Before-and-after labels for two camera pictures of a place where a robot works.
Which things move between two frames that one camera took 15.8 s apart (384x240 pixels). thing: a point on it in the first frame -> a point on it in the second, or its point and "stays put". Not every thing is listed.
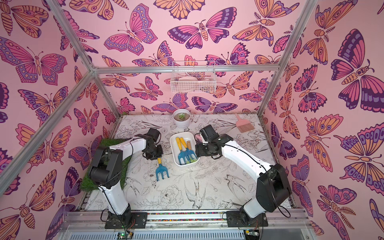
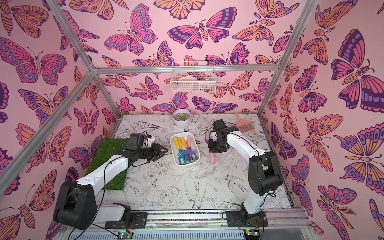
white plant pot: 181,118 stays put
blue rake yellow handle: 161,169 -> 181,153
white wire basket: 193,77 stays put
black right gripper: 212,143 -> 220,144
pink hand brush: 244,125 stays put
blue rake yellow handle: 181,154 stays put
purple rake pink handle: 198,138 -> 189,151
